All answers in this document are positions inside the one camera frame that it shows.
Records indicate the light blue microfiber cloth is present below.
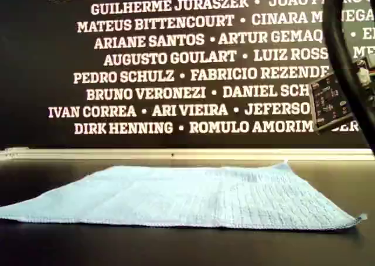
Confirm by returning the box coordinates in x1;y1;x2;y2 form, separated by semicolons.
0;160;368;229

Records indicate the aluminium table frame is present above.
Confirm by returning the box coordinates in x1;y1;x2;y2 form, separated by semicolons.
0;147;375;162

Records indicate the right wrist camera circuit board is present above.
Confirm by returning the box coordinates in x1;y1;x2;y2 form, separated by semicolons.
309;58;373;135

